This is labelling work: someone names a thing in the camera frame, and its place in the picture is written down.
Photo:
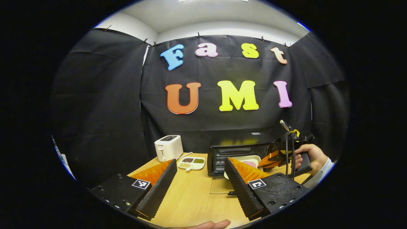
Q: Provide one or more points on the black electric oven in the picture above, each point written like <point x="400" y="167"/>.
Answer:
<point x="238" y="149"/>

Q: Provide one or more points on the cream square plate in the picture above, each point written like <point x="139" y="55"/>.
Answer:
<point x="246" y="158"/>

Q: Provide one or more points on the black backdrop cloth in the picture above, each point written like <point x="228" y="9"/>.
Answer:
<point x="222" y="124"/>

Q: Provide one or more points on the white toaster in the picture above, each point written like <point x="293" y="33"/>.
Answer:
<point x="168" y="148"/>

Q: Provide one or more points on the pink food slice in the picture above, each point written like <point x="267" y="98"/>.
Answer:
<point x="250" y="163"/>

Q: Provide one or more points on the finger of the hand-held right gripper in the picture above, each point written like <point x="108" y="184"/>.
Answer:
<point x="268" y="159"/>

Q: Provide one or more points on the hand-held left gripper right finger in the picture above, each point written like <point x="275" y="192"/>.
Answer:
<point x="241" y="190"/>

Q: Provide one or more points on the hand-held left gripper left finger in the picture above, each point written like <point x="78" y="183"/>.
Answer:
<point x="157" y="190"/>

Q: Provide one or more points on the white divided snack dish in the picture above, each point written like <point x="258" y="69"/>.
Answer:
<point x="191" y="163"/>

